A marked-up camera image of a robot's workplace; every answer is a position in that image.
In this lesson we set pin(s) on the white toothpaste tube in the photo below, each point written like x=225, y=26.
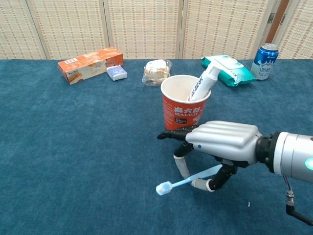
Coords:
x=203, y=84

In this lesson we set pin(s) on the green wet wipes pack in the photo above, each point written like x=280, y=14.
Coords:
x=237, y=73

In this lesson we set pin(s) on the blue table cloth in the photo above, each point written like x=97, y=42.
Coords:
x=73, y=147

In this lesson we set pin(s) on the bread in clear bag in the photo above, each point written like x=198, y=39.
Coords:
x=152, y=73

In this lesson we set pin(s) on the black metal hinge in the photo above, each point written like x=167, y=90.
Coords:
x=271, y=18
x=283, y=19

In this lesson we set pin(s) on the small blue tissue pack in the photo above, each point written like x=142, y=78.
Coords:
x=117, y=72

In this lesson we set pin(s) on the light blue toothbrush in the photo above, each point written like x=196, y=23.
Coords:
x=163, y=188

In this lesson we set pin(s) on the blue white drink can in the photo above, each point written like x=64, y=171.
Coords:
x=265, y=61

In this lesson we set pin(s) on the red paper cup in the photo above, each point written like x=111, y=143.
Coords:
x=183, y=110

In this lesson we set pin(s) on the woven bamboo folding screen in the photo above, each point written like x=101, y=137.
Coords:
x=300, y=31
x=73, y=27

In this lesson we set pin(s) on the orange biscuit box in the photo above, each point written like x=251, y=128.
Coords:
x=85, y=66

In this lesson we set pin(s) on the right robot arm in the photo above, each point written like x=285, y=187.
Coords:
x=291, y=156

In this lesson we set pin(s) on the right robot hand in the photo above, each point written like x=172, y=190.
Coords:
x=225, y=139

